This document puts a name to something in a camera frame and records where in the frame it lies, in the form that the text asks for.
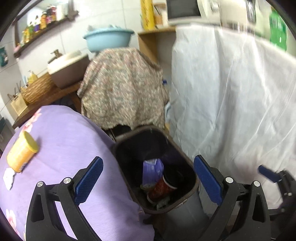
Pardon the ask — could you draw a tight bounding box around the red paper cup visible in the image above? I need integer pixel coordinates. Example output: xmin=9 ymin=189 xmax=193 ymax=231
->
xmin=147 ymin=176 xmax=177 ymax=203

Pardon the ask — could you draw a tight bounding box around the yellow can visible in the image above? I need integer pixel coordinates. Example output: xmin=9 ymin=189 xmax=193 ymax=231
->
xmin=6 ymin=131 xmax=39 ymax=173

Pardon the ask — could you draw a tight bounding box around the white tissue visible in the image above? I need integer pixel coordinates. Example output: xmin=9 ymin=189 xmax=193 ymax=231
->
xmin=3 ymin=167 xmax=16 ymax=191

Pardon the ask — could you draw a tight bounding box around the purple plastic bag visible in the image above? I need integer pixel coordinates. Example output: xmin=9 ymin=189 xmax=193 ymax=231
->
xmin=141 ymin=159 xmax=164 ymax=190

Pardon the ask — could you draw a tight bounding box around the black trash bin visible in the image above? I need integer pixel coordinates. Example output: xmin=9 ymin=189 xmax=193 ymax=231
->
xmin=112 ymin=126 xmax=209 ymax=240

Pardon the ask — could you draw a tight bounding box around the white cloth cover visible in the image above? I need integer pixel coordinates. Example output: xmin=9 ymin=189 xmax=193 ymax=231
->
xmin=170 ymin=25 xmax=295 ymax=208

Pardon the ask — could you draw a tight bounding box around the wooden counter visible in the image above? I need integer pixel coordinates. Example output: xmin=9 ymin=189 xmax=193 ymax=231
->
xmin=12 ymin=81 xmax=81 ymax=129

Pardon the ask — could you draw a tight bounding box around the beige utensil holder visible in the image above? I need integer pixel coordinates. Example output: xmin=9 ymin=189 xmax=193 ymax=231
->
xmin=7 ymin=81 xmax=28 ymax=116

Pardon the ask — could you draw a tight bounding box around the wicker basket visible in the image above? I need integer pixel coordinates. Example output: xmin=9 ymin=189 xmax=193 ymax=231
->
xmin=21 ymin=73 xmax=56 ymax=104

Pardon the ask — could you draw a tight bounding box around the floral patterned cloth cover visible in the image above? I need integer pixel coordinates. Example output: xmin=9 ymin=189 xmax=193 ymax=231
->
xmin=77 ymin=48 xmax=169 ymax=130

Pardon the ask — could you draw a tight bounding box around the yellow soap bottle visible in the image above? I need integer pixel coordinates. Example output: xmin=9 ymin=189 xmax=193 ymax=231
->
xmin=28 ymin=70 xmax=38 ymax=85

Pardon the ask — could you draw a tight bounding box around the brown pot with white lid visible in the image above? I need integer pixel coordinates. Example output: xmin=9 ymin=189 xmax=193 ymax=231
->
xmin=47 ymin=50 xmax=90 ymax=89

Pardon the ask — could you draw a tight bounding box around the brass faucet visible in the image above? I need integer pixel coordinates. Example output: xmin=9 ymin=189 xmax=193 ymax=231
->
xmin=48 ymin=49 xmax=63 ymax=64

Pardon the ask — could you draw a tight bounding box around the blue plastic basin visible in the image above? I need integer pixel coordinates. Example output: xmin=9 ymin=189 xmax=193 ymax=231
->
xmin=83 ymin=26 xmax=134 ymax=53

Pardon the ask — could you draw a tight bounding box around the wooden cabinet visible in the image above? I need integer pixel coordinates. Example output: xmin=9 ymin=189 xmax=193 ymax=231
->
xmin=137 ymin=27 xmax=176 ymax=70

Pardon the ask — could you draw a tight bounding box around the white microwave oven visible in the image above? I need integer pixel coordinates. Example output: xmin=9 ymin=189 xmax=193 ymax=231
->
xmin=166 ymin=0 xmax=220 ymax=26

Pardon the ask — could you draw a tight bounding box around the yellow roll package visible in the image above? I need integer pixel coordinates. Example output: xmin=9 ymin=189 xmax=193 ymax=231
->
xmin=140 ymin=0 xmax=155 ymax=31

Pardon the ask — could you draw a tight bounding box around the green wall packet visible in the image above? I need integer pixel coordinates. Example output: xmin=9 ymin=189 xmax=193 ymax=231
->
xmin=0 ymin=47 xmax=9 ymax=67

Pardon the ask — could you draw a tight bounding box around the wooden wall shelf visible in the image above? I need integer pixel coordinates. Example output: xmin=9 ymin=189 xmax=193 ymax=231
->
xmin=13 ymin=0 xmax=78 ymax=58

